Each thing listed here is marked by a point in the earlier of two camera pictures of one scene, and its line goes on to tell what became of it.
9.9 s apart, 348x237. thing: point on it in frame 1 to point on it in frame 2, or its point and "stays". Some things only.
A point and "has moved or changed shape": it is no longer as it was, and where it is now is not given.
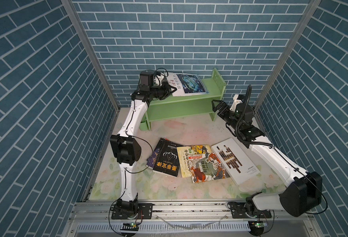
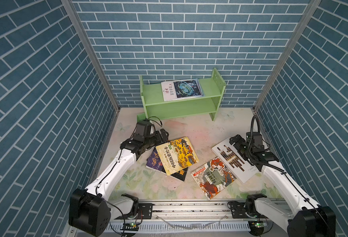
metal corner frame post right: [306, 18] stays
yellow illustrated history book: [185, 155] to [177, 155]
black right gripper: [223, 113] to [237, 144]
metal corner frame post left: [93, 50] stays
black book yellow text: [166, 161] to [180, 175]
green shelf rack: [172, 107] stays
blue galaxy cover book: [187, 84] has moved or changed shape
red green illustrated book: [206, 168] has moved or changed shape
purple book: [151, 160] stays
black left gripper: [165, 87] to [158, 139]
